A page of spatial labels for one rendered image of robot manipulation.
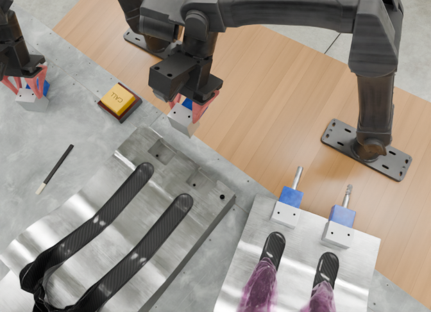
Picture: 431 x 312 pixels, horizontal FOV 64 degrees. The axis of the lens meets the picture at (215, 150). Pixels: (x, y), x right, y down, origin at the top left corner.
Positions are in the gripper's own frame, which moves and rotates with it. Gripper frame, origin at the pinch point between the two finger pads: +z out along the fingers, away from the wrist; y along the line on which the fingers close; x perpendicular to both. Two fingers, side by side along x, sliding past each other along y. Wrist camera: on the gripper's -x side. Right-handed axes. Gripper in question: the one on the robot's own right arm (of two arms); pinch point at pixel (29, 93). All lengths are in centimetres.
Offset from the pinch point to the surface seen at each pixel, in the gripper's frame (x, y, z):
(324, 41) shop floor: 122, 90, 29
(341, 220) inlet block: -21, 75, 9
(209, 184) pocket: -17, 48, 7
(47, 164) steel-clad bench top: -12.0, 7.6, 11.9
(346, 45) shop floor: 121, 101, 29
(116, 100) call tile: 1.2, 21.8, 0.3
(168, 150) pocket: -10.9, 37.6, 4.0
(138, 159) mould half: -15.5, 32.4, 3.5
